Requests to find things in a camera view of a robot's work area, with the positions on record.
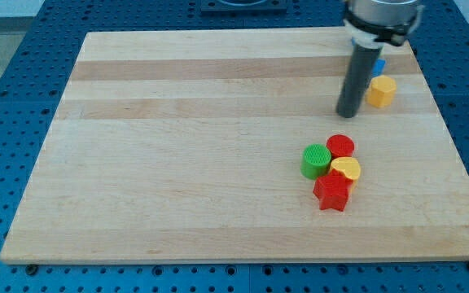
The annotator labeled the light wooden board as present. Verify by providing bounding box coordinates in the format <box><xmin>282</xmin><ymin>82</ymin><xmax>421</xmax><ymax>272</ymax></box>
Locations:
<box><xmin>0</xmin><ymin>27</ymin><xmax>469</xmax><ymax>265</ymax></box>

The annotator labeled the green cylinder block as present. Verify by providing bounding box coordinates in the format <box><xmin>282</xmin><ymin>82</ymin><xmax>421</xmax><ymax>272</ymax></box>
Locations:
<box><xmin>300</xmin><ymin>144</ymin><xmax>331</xmax><ymax>180</ymax></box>

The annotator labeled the red cylinder block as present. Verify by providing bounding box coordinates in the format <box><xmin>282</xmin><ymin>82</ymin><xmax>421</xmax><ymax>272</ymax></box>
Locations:
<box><xmin>326</xmin><ymin>134</ymin><xmax>355</xmax><ymax>159</ymax></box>

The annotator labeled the red star block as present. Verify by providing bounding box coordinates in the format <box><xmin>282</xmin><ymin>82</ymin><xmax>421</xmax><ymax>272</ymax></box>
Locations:
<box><xmin>313</xmin><ymin>170</ymin><xmax>353</xmax><ymax>212</ymax></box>

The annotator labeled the yellow heart block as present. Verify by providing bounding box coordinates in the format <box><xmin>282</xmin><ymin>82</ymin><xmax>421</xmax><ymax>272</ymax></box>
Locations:
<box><xmin>329</xmin><ymin>156</ymin><xmax>362</xmax><ymax>193</ymax></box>

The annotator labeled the dark grey cylindrical pointer rod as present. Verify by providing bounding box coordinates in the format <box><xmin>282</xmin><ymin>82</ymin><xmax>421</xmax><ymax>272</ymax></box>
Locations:
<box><xmin>335</xmin><ymin>43</ymin><xmax>382</xmax><ymax>118</ymax></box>

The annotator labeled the yellow hexagon block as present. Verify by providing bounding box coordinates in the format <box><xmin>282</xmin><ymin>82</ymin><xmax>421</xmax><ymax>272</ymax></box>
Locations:
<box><xmin>366</xmin><ymin>75</ymin><xmax>397</xmax><ymax>108</ymax></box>

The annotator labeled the blue block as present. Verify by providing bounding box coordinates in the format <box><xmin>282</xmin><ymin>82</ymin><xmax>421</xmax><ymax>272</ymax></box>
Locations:
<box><xmin>372</xmin><ymin>59</ymin><xmax>387</xmax><ymax>77</ymax></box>

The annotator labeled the dark robot base mount plate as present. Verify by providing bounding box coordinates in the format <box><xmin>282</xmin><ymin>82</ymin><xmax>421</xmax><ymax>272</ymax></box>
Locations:
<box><xmin>199</xmin><ymin>0</ymin><xmax>288</xmax><ymax>13</ymax></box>

